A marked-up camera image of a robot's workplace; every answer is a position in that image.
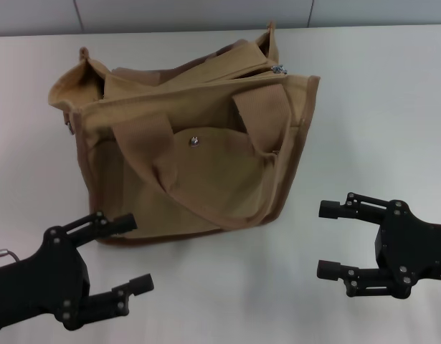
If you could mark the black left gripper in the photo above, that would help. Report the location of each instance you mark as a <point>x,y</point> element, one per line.
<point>33,283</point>

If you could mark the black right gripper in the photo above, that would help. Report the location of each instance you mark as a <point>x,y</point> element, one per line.
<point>413,251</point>

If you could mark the khaki canvas food bag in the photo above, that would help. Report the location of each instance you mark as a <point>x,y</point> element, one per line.
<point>191,150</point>

